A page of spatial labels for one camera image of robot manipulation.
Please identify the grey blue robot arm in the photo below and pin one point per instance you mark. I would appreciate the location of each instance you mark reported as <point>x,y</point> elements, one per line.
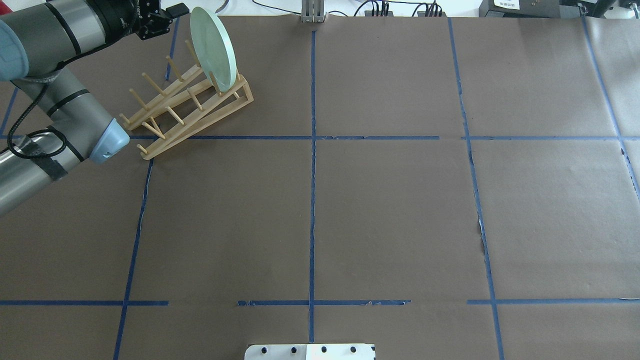
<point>64,125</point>

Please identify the light green plate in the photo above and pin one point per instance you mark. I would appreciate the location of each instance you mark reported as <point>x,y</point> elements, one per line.
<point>213,48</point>

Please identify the wooden plate rack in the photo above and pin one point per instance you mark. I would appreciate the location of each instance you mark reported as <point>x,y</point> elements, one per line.
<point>185,107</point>

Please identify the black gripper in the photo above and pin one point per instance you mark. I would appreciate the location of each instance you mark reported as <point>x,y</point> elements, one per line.
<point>119,17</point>

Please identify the aluminium frame post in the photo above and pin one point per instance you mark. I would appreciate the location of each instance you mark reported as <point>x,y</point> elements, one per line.
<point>313,11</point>

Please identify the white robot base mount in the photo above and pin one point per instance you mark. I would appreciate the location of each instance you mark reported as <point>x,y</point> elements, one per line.
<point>311,351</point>

